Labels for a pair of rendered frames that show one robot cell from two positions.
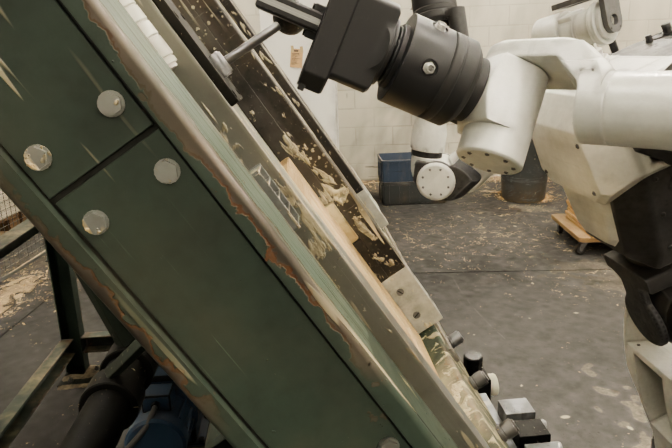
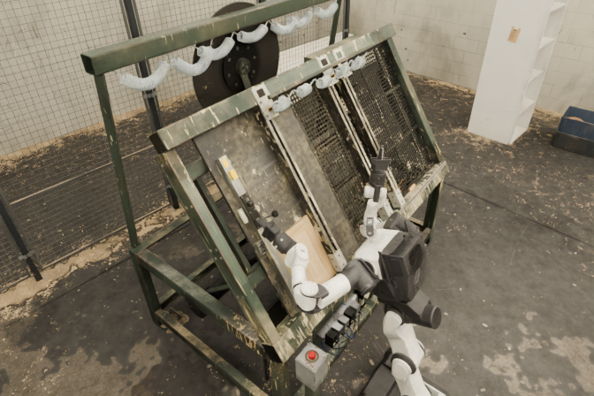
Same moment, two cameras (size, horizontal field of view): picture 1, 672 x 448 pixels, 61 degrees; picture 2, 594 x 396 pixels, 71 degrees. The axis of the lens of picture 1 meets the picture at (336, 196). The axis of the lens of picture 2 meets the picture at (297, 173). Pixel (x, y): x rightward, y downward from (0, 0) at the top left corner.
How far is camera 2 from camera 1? 190 cm
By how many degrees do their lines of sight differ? 44
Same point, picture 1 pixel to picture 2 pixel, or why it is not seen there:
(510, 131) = (288, 262)
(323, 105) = (522, 72)
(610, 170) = not seen: hidden behind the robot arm
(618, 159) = not seen: hidden behind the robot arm
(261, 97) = (301, 199)
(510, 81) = (291, 254)
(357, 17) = (269, 232)
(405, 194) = (572, 144)
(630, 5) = not seen: outside the picture
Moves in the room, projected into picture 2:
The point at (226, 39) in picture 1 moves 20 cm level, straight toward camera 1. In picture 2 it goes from (294, 183) to (274, 201)
